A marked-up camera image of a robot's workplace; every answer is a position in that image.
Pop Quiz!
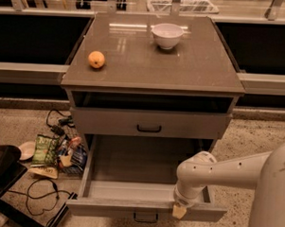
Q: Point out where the grey drawer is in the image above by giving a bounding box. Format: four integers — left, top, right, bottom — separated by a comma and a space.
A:
67, 134, 214, 223
68, 91, 234, 142

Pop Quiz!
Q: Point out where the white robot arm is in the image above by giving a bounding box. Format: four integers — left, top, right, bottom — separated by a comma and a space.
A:
173, 143, 285, 227

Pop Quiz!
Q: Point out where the grey top drawer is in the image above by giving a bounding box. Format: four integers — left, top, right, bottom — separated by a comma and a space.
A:
68, 91, 234, 142

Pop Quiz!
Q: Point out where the grey drawer cabinet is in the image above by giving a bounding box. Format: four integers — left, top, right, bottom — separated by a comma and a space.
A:
57, 9, 249, 156

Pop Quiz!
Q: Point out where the pile of snack packages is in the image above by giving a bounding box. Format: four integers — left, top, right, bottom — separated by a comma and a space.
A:
57, 136, 88, 175

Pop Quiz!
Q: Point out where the yellow snack bag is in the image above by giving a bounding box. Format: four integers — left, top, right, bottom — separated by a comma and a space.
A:
28, 166, 59, 179

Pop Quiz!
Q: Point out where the green chip bag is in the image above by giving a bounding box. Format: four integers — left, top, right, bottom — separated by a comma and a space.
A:
31, 134, 59, 166

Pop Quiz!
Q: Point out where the white plate on floor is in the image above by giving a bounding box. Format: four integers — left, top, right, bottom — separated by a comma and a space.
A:
19, 141, 36, 161

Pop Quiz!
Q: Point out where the orange fruit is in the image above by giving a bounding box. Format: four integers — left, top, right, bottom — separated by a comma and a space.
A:
88, 51, 105, 69

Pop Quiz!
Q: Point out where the white bowl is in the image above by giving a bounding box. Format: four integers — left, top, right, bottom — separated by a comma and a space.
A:
151, 23, 184, 49

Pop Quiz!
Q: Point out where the black cable on floor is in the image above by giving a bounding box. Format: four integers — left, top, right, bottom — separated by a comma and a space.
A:
6, 176, 73, 227

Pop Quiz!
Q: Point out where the black power adapter cable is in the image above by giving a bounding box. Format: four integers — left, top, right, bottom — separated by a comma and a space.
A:
45, 109, 79, 138

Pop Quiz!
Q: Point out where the white wire basket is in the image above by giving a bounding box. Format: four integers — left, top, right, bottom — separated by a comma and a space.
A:
146, 0, 219, 14

